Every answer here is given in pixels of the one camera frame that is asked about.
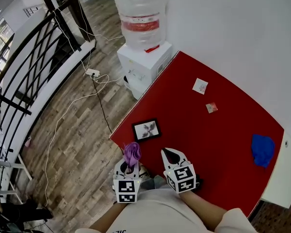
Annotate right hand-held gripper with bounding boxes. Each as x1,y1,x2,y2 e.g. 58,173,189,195
161,148,196,194

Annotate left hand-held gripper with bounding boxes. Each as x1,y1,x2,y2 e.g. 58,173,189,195
113,159,143,204

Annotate purple cloth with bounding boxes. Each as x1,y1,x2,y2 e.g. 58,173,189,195
123,141,142,170

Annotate black framed picture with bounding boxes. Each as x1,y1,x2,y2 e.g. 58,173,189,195
131,118,162,143

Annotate person's right forearm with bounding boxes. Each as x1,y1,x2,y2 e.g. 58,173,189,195
179,190,227,232

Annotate person's left forearm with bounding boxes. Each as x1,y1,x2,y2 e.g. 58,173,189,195
88,201,127,231

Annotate person's grey trousers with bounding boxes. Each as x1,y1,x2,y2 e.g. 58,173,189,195
140,175,168,191

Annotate person's white shirt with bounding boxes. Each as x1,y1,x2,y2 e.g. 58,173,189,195
75,188,258,233

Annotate small red white packet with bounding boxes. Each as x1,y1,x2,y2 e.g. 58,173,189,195
205,102,218,114

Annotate white square card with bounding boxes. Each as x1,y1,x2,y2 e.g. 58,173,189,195
192,78,209,95

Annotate blue cloth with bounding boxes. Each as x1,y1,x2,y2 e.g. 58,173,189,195
251,133,276,169

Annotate white power strip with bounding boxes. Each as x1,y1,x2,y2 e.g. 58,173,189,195
86,68,100,78

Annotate red tag on dispenser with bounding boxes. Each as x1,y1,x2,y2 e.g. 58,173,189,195
144,45,160,54

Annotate white desk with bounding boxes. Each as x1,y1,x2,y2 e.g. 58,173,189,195
0,142,33,203

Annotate water dispenser with bottle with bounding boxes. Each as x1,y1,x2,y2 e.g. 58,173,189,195
112,0,168,51

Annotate black stair railing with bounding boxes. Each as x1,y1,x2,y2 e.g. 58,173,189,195
0,0,97,162

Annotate large window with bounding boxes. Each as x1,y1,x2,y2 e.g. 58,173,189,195
0,18,15,82

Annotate black wrist strap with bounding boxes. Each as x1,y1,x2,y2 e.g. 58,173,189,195
195,175,204,191

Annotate black floor cable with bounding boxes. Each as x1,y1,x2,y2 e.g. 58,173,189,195
92,76,125,153

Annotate long white floor cable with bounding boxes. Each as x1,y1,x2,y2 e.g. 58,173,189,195
44,74,118,207

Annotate white cable on railing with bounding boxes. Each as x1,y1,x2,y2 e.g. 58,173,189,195
53,0,124,70

